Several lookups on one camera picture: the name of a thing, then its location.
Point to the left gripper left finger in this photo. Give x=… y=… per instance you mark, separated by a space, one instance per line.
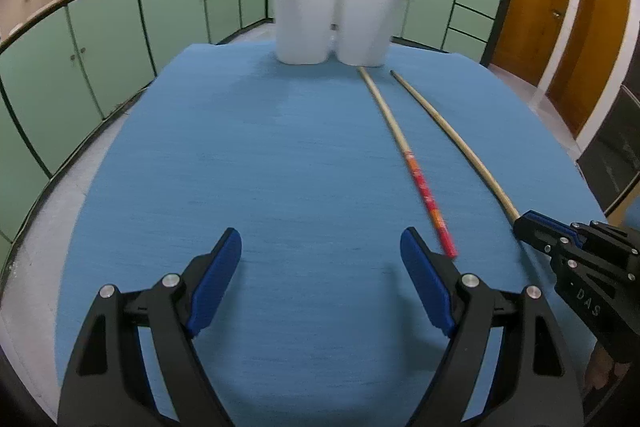
x=105 y=382

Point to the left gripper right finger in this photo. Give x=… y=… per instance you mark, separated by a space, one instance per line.
x=534 y=383

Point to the orange red patterned chopstick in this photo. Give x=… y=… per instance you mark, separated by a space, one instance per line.
x=430 y=204

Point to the plain bamboo chopstick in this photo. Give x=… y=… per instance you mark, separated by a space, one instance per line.
x=490 y=181

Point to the person's right hand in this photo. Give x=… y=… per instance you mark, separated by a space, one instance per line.
x=601 y=367

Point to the dark glass cabinet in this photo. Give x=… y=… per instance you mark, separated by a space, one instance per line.
x=610 y=163

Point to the blue table mat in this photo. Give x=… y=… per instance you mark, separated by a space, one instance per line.
x=321 y=325

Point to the green lower cabinets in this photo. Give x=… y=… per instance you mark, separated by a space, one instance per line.
x=67 y=71

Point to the white double utensil holder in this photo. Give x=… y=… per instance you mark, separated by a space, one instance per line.
x=356 y=32

